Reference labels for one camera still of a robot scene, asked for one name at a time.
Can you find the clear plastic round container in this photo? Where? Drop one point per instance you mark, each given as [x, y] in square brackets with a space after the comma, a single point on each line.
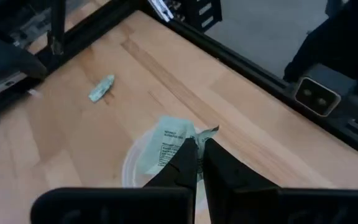
[130, 174]

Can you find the black slotted equipment box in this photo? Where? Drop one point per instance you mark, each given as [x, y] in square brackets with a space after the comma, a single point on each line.
[197, 12]

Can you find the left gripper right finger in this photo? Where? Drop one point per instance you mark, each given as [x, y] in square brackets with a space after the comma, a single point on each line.
[228, 186]

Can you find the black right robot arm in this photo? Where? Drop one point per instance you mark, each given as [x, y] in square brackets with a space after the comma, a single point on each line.
[5, 59]

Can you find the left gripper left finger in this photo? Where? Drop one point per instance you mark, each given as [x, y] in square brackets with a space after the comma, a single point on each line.
[179, 174]

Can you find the small white paper scrap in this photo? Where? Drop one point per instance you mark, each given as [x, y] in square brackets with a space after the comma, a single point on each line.
[35, 93]

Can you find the pale green stevia packet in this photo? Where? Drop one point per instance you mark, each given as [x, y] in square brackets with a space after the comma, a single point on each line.
[166, 140]

